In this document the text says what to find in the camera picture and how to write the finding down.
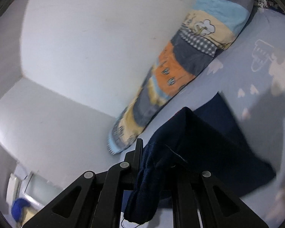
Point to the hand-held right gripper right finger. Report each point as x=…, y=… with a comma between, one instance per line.
x=187, y=194

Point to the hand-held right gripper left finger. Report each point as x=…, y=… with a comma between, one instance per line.
x=133, y=168

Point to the navy jacket with red collar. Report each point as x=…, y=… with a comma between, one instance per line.
x=204, y=147

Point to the white box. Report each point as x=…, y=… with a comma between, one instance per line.
x=14, y=187

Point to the blue cloth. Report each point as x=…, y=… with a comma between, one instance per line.
x=20, y=207

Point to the rolled patchwork quilt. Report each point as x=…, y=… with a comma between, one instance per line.
x=180, y=59

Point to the light blue cloud blanket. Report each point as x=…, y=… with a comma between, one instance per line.
x=251, y=59

